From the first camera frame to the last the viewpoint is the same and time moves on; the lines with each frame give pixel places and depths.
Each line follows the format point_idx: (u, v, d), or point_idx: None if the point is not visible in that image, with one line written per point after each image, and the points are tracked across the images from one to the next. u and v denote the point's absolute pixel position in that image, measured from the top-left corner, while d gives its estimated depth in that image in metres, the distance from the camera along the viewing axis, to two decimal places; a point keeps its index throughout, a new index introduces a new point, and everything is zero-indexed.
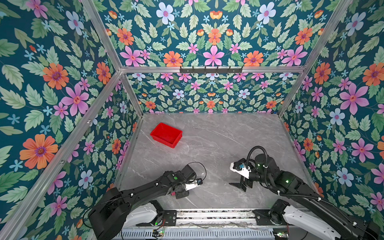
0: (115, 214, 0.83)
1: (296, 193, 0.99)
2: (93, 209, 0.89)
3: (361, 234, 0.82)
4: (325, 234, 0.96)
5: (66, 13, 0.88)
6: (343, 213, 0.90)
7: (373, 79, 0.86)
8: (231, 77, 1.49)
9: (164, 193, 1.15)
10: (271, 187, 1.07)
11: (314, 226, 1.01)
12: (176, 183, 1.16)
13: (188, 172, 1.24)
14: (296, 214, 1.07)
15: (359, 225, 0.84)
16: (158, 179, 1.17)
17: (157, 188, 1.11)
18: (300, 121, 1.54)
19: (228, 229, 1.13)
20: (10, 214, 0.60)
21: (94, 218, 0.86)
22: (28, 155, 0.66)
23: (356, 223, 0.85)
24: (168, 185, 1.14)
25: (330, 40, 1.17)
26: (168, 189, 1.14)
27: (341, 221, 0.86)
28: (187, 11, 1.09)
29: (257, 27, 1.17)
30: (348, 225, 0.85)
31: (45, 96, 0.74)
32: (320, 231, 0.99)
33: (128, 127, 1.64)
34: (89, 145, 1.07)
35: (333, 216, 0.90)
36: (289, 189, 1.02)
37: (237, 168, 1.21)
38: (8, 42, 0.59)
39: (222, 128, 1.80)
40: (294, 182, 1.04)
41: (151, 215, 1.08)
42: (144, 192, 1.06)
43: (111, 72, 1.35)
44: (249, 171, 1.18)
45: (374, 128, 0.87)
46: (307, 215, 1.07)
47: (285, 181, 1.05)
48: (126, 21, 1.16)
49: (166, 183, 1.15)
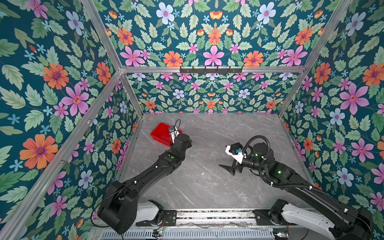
0: (125, 203, 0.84)
1: (287, 182, 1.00)
2: (101, 206, 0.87)
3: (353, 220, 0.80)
4: (320, 227, 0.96)
5: (66, 13, 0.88)
6: (335, 201, 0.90)
7: (373, 79, 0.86)
8: (231, 77, 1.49)
9: (167, 173, 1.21)
10: (265, 177, 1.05)
11: (309, 220, 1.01)
12: (175, 161, 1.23)
13: (179, 144, 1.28)
14: (291, 210, 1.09)
15: (350, 211, 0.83)
16: (157, 163, 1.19)
17: (158, 170, 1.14)
18: (300, 121, 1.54)
19: (228, 229, 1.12)
20: (10, 214, 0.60)
21: (104, 215, 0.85)
22: (28, 155, 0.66)
23: (348, 209, 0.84)
24: (168, 165, 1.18)
25: (330, 41, 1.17)
26: (169, 168, 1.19)
27: (332, 208, 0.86)
28: (187, 11, 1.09)
29: (257, 27, 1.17)
30: (339, 212, 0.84)
31: (45, 96, 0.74)
32: (315, 224, 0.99)
33: (128, 127, 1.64)
34: (89, 145, 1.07)
35: (324, 204, 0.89)
36: (281, 180, 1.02)
37: (233, 151, 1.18)
38: (9, 42, 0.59)
39: (222, 128, 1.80)
40: (287, 172, 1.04)
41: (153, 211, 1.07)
42: (147, 177, 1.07)
43: (111, 72, 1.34)
44: (244, 157, 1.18)
45: (374, 128, 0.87)
46: (304, 211, 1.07)
47: (278, 172, 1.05)
48: (126, 22, 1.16)
49: (165, 164, 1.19)
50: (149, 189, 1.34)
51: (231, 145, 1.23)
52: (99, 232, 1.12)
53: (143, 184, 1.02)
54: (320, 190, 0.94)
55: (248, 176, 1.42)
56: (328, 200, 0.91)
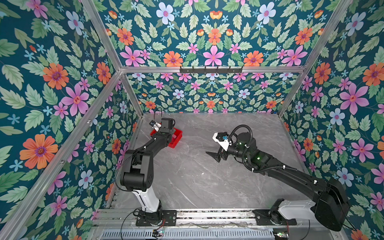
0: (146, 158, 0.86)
1: (265, 166, 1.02)
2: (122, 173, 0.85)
3: (324, 190, 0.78)
4: (306, 210, 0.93)
5: (66, 13, 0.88)
6: (307, 175, 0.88)
7: (373, 79, 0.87)
8: (231, 77, 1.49)
9: (162, 145, 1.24)
10: (247, 164, 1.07)
11: (296, 207, 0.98)
12: (166, 134, 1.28)
13: (166, 122, 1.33)
14: (284, 204, 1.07)
15: (320, 182, 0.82)
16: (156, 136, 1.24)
17: (157, 140, 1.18)
18: (300, 121, 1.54)
19: (228, 229, 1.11)
20: (10, 214, 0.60)
21: (129, 178, 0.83)
22: (28, 155, 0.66)
23: (317, 181, 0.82)
24: (162, 136, 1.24)
25: (330, 40, 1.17)
26: (164, 140, 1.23)
27: (303, 182, 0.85)
28: (187, 11, 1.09)
29: (257, 27, 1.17)
30: (309, 184, 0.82)
31: (45, 96, 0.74)
32: (303, 209, 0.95)
33: (128, 127, 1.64)
34: (89, 145, 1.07)
35: (296, 179, 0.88)
36: (261, 165, 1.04)
37: (220, 138, 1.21)
38: (8, 42, 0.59)
39: (222, 128, 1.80)
40: (265, 157, 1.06)
41: (156, 200, 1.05)
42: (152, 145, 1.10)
43: (111, 72, 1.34)
44: (229, 144, 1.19)
45: (374, 128, 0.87)
46: (295, 202, 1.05)
47: (257, 158, 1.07)
48: (126, 22, 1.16)
49: (160, 136, 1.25)
50: None
51: (218, 132, 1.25)
52: (99, 232, 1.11)
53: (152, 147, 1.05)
54: (293, 168, 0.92)
55: (248, 176, 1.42)
56: (300, 175, 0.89)
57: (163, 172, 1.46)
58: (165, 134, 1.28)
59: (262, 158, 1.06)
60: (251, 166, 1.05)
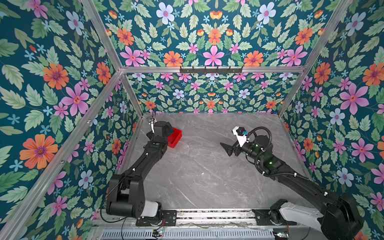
0: (134, 187, 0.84)
1: (276, 171, 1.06)
2: (109, 201, 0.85)
3: (333, 202, 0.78)
4: (311, 218, 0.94)
5: (66, 13, 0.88)
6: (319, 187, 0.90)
7: (373, 79, 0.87)
8: (231, 77, 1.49)
9: (158, 158, 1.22)
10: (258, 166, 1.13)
11: (301, 212, 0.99)
12: (161, 145, 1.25)
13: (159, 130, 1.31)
14: (288, 206, 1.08)
15: (331, 196, 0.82)
16: (147, 150, 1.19)
17: (150, 156, 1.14)
18: (300, 121, 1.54)
19: (228, 229, 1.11)
20: (10, 214, 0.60)
21: (116, 208, 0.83)
22: (28, 155, 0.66)
23: (328, 194, 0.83)
24: (156, 149, 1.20)
25: (330, 41, 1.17)
26: (159, 152, 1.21)
27: (313, 191, 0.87)
28: (187, 11, 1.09)
29: (257, 27, 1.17)
30: (319, 195, 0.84)
31: (45, 96, 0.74)
32: (308, 217, 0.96)
33: (128, 127, 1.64)
34: (89, 145, 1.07)
35: (306, 188, 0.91)
36: (272, 170, 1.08)
37: (239, 131, 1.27)
38: (8, 42, 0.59)
39: (222, 128, 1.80)
40: (278, 163, 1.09)
41: (154, 207, 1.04)
42: (143, 163, 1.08)
43: (111, 72, 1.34)
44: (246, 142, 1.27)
45: (374, 128, 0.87)
46: (300, 208, 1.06)
47: (270, 163, 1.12)
48: (126, 22, 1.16)
49: (154, 149, 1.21)
50: (149, 189, 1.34)
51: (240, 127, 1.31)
52: (99, 232, 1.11)
53: (142, 168, 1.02)
54: (305, 177, 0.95)
55: (248, 176, 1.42)
56: (311, 185, 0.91)
57: (163, 172, 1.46)
58: (159, 146, 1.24)
59: (274, 163, 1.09)
60: (263, 170, 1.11)
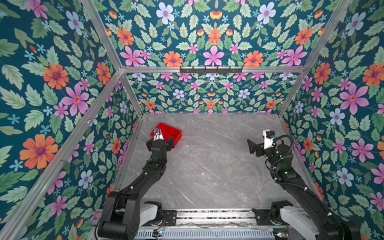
0: (129, 206, 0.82)
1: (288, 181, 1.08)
2: (102, 221, 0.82)
3: (333, 222, 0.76)
4: (308, 231, 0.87)
5: (66, 13, 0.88)
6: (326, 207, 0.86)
7: (373, 79, 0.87)
8: (231, 77, 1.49)
9: (156, 180, 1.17)
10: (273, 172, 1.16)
11: (301, 221, 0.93)
12: (160, 166, 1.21)
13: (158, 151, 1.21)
14: (291, 210, 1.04)
15: (335, 217, 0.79)
16: (146, 170, 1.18)
17: (149, 176, 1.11)
18: (300, 121, 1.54)
19: (228, 229, 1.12)
20: (10, 214, 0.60)
21: (107, 229, 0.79)
22: (28, 155, 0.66)
23: (332, 215, 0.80)
24: (155, 170, 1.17)
25: (330, 41, 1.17)
26: (157, 173, 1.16)
27: (317, 208, 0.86)
28: (187, 11, 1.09)
29: (257, 27, 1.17)
30: (321, 212, 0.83)
31: (45, 96, 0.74)
32: (306, 229, 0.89)
33: (128, 127, 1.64)
34: (89, 145, 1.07)
35: (311, 203, 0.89)
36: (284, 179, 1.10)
37: (267, 134, 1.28)
38: (8, 42, 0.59)
39: (222, 128, 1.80)
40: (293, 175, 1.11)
41: (154, 211, 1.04)
42: (141, 182, 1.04)
43: (111, 72, 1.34)
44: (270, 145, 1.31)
45: (374, 128, 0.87)
46: (305, 217, 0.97)
47: (285, 172, 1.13)
48: (126, 22, 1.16)
49: (153, 169, 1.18)
50: (149, 189, 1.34)
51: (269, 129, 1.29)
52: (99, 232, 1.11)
53: (139, 187, 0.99)
54: (315, 194, 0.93)
55: (248, 176, 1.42)
56: (318, 203, 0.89)
57: None
58: (158, 167, 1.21)
59: (289, 174, 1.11)
60: (275, 176, 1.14)
